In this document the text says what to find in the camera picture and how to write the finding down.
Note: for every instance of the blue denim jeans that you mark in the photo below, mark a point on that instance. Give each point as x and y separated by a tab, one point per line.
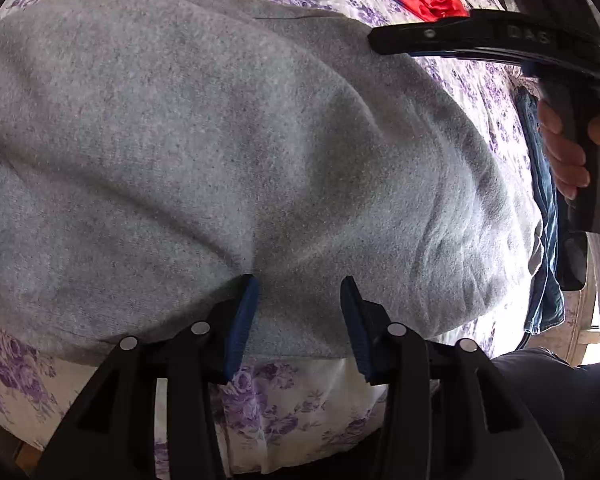
542	210

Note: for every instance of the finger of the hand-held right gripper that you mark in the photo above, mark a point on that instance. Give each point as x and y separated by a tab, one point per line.
430	35

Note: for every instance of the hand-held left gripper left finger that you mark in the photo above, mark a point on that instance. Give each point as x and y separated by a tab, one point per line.
244	316

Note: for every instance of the purple floral bed sheet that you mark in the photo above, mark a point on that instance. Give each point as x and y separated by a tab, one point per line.
290	410

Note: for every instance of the person's grey trouser leg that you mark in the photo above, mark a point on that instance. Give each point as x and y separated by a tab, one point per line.
565	400

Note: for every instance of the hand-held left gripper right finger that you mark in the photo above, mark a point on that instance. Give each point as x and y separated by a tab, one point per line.
356	319

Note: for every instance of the person's right hand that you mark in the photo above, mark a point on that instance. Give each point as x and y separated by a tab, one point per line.
565	152

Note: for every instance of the grey sweatpants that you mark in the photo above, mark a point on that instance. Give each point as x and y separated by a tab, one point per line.
220	160

